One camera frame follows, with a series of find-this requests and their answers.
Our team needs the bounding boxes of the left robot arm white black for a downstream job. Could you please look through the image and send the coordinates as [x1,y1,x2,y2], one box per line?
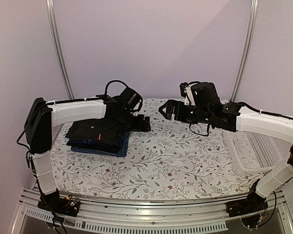
[17,95,151,212]

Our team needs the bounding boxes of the dark blue checked shirt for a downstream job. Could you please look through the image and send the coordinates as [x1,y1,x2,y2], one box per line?
[71,142,128,157]

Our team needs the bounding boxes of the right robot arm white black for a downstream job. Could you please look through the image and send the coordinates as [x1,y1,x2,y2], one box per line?
[159,99,293,213]

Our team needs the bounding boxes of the aluminium front rail frame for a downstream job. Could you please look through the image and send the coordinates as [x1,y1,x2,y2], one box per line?
[11,189,293,234]

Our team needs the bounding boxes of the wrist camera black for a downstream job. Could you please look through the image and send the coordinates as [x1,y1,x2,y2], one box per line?
[179,81,221,107]
[105,80,143,113]

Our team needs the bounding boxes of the aluminium frame post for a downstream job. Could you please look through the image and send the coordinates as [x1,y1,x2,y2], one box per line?
[45,0,74,99]
[230,0,259,102]

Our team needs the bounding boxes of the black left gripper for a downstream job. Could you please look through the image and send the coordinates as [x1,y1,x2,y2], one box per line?
[113,109,150,132]

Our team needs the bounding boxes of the black pinstriped long sleeve shirt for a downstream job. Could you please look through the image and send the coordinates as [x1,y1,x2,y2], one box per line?
[65,118,130,145]

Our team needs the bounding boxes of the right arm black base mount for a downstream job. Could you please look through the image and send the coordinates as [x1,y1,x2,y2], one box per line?
[226,188,268,229]

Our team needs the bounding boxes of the blue plaid shirt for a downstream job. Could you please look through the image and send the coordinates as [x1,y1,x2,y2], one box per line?
[67,132,131,147]

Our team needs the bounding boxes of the left aluminium frame post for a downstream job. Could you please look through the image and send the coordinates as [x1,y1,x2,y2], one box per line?
[45,0,74,99]

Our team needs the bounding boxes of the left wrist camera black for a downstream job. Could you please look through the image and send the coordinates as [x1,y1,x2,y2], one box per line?
[105,80,143,113]

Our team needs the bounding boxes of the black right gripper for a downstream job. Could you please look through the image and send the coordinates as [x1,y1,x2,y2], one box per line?
[159,99,212,124]

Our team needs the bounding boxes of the floral white tablecloth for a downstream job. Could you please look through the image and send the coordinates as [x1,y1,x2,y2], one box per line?
[50,98,262,201]

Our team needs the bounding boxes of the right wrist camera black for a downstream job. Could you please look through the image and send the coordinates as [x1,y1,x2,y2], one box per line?
[179,81,221,107]

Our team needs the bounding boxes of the white plastic laundry basket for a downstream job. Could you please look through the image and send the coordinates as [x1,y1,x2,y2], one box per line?
[224,131,283,176]

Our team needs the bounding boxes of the right aluminium frame post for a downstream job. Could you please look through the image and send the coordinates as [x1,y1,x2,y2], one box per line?
[230,0,259,102]

